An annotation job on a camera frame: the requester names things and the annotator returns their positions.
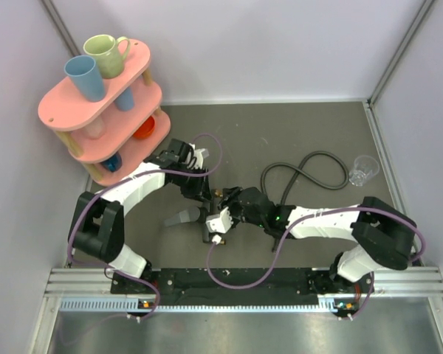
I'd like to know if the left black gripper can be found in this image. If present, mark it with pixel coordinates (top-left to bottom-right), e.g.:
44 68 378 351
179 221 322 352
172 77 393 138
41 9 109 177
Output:
171 164 213 203

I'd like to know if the black fitting with brass connectors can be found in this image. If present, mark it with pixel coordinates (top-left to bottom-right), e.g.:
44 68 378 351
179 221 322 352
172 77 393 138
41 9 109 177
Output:
163 190 225 245

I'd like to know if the black rubber hose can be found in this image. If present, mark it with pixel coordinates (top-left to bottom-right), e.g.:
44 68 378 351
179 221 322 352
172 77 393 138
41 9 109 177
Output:
260 150 350 254

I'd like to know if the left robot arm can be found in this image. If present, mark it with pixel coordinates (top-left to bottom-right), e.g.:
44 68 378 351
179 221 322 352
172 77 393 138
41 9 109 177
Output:
67 139 213 293

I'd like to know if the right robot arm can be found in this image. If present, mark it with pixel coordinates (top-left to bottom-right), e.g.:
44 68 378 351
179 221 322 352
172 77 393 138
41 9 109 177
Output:
205 187 416 292

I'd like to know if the orange bowl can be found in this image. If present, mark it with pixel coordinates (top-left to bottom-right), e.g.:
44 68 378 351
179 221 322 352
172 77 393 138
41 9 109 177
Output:
132 116 156 139

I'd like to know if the dark blue cup bottom shelf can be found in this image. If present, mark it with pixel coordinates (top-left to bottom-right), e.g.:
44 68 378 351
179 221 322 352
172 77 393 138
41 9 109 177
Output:
100 152 123 173

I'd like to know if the pink three-tier shelf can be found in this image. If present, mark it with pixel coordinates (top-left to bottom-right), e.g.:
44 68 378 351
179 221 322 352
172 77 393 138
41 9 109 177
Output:
38 39 171 186

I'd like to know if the small blue cup middle shelf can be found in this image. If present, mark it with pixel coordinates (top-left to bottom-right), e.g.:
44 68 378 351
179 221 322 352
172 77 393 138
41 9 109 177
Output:
114 86 134 111

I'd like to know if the translucent pink cup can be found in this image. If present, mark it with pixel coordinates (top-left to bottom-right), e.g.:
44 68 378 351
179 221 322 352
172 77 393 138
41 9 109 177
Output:
83 117 106 139

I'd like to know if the clear plastic cup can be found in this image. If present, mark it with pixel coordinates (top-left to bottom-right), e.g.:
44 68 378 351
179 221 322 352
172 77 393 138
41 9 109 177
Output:
349 155 380 187

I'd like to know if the green ceramic mug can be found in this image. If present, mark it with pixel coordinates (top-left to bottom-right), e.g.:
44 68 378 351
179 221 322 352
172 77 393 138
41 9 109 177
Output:
83 34 131 79

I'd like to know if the blue plastic tumbler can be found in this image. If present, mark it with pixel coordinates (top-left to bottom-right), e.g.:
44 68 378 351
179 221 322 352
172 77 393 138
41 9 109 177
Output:
64 55 106 102

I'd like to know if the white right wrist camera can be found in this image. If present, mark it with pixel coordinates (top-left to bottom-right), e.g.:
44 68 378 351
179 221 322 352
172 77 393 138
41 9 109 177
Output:
205 206 234 245

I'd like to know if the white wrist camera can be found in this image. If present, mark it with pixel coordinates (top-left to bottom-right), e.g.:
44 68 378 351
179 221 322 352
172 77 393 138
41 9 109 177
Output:
205 206 234 245
192 148 210 169

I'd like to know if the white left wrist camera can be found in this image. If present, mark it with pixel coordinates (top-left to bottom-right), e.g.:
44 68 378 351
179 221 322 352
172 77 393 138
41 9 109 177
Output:
192 148 210 169

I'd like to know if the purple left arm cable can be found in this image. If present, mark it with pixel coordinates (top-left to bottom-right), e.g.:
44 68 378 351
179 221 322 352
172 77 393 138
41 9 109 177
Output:
66 133 223 322

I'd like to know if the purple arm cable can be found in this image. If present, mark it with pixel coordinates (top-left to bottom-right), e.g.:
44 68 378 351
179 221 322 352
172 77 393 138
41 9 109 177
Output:
207 206 427 322
66 133 223 322

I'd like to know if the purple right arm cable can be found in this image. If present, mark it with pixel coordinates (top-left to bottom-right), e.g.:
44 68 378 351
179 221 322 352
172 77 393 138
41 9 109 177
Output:
207 206 427 322

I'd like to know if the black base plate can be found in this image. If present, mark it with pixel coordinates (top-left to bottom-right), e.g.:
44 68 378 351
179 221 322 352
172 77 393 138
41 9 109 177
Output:
110 267 355 306

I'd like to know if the grey slotted cable duct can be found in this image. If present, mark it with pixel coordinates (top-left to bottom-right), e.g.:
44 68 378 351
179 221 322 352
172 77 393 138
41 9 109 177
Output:
59 295 337 313

